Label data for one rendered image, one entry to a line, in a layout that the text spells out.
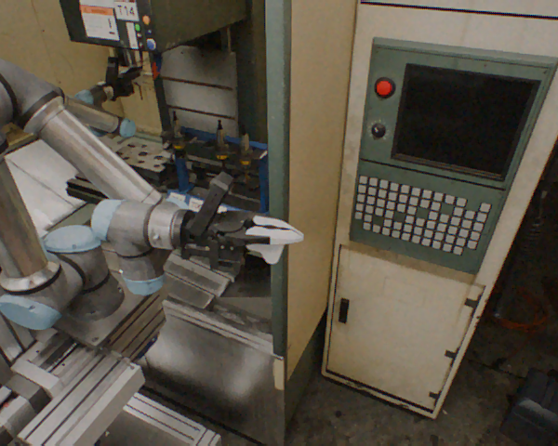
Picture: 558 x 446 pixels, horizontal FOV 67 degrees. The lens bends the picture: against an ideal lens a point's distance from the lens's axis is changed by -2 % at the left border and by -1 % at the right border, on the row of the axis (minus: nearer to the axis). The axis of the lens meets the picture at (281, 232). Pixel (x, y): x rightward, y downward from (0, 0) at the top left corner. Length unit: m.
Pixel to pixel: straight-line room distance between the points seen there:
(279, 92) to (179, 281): 1.17
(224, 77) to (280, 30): 1.49
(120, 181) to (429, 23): 0.86
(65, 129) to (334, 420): 1.83
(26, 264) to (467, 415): 2.09
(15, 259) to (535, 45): 1.25
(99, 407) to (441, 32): 1.25
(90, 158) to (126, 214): 0.18
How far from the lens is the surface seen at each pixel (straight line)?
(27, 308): 1.00
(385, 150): 1.35
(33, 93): 0.90
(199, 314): 1.63
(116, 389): 1.17
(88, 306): 1.19
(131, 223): 0.75
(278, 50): 0.90
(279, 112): 0.94
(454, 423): 2.42
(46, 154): 2.99
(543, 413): 2.28
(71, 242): 1.08
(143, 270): 0.82
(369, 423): 2.31
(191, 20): 1.86
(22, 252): 0.96
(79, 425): 1.15
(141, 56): 2.02
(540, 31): 1.26
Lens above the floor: 2.01
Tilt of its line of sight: 38 degrees down
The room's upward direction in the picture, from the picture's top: straight up
